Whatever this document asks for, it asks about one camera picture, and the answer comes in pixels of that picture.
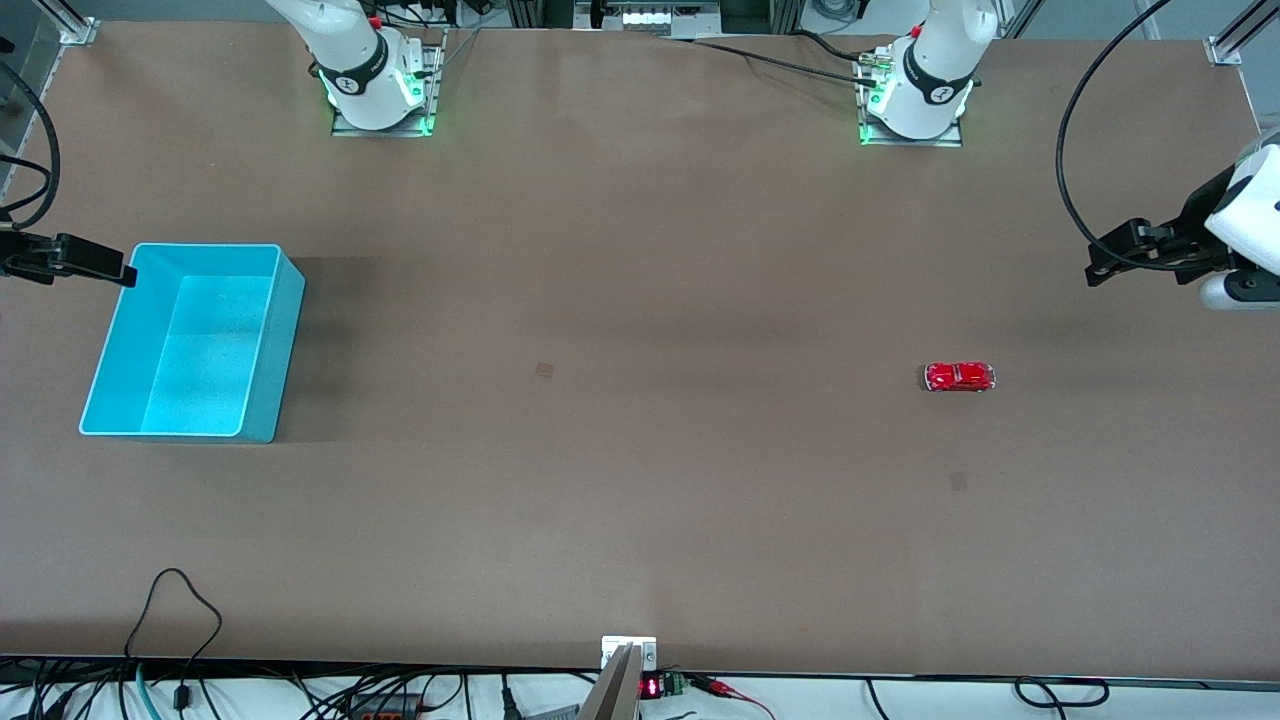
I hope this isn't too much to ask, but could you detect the red beetle toy car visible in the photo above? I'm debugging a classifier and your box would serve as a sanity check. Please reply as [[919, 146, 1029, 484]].
[[923, 361, 997, 394]]

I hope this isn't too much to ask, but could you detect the red clip lead wire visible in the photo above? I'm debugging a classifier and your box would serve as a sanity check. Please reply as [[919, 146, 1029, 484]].
[[690, 677, 777, 720]]

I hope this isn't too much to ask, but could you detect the grey camera mount bar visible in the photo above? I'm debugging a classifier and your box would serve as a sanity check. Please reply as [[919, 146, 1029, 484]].
[[575, 645, 642, 720]]

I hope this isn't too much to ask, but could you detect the black coiled cable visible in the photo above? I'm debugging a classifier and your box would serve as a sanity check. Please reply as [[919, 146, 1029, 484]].
[[1014, 677, 1111, 709]]

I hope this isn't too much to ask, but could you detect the long black table cable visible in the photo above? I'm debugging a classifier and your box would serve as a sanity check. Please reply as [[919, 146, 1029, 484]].
[[660, 36, 881, 87]]

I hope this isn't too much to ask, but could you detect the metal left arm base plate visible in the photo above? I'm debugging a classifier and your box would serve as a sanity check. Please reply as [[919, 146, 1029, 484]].
[[855, 45, 966, 149]]

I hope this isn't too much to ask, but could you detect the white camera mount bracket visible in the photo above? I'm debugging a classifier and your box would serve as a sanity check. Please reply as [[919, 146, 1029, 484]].
[[601, 636, 658, 671]]

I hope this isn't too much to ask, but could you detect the lit metal rack device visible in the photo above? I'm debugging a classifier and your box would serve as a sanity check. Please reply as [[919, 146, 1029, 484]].
[[574, 0, 723, 37]]

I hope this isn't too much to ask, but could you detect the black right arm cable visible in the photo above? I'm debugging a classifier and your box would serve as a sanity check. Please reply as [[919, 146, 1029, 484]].
[[0, 60, 62, 233]]

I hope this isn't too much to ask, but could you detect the blue plastic box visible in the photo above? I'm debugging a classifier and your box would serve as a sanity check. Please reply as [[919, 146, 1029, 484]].
[[79, 243, 307, 444]]

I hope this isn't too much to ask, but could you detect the aluminium frame corner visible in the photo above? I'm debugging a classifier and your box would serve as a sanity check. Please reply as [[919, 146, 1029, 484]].
[[35, 0, 102, 47], [1205, 0, 1280, 68]]

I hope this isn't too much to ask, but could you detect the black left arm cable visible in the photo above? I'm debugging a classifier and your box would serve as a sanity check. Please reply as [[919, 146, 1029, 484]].
[[1057, 0, 1233, 273]]

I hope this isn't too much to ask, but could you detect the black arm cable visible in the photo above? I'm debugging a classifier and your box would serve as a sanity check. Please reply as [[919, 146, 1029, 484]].
[[1057, 0, 1233, 273], [0, 60, 62, 233]]

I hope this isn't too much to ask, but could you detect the thin black looped cable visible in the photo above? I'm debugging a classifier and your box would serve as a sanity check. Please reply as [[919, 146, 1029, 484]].
[[124, 568, 224, 713]]

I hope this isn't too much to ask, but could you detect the short black table cable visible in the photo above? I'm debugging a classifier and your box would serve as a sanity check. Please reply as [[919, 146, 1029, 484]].
[[795, 29, 867, 64]]

